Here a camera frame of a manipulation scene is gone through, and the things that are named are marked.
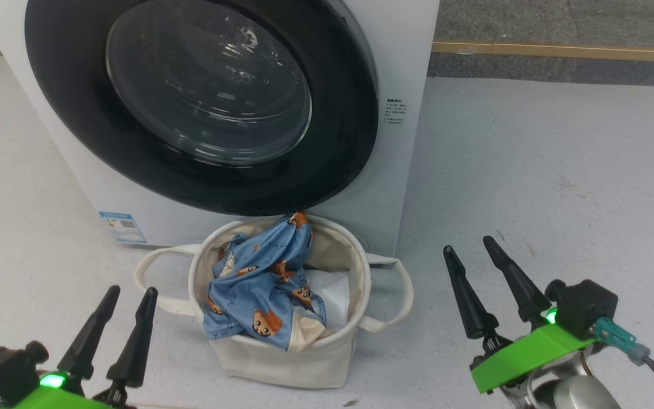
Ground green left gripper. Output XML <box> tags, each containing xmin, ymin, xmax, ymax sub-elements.
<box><xmin>12</xmin><ymin>285</ymin><xmax>158</xmax><ymax>409</ymax></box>

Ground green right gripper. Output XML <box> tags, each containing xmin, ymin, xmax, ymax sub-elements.
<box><xmin>443</xmin><ymin>236</ymin><xmax>597</xmax><ymax>398</ymax></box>

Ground blue patterned garment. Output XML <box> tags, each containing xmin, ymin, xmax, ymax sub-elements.
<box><xmin>202</xmin><ymin>211</ymin><xmax>328</xmax><ymax>352</ymax></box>

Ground round black glass washer door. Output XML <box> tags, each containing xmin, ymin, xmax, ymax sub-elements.
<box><xmin>24</xmin><ymin>0</ymin><xmax>380</xmax><ymax>216</ymax></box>

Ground white front-load washing machine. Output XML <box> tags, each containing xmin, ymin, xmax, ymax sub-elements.
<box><xmin>0</xmin><ymin>0</ymin><xmax>440</xmax><ymax>256</ymax></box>

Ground cream canvas laundry basket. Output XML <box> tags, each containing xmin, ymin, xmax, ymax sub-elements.
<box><xmin>134</xmin><ymin>215</ymin><xmax>414</xmax><ymax>390</ymax></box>

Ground blue energy label sticker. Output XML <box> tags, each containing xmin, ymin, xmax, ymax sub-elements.
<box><xmin>98</xmin><ymin>211</ymin><xmax>148</xmax><ymax>245</ymax></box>

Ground white folded liner sheet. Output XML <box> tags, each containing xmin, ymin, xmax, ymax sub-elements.
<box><xmin>304</xmin><ymin>270</ymin><xmax>351</xmax><ymax>333</ymax></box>

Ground small printed text sticker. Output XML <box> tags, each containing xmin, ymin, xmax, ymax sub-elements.
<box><xmin>384</xmin><ymin>98</ymin><xmax>408</xmax><ymax>127</ymax></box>

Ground right arm teal-plug cable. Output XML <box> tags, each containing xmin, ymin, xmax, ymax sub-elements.
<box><xmin>593</xmin><ymin>317</ymin><xmax>654</xmax><ymax>409</ymax></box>

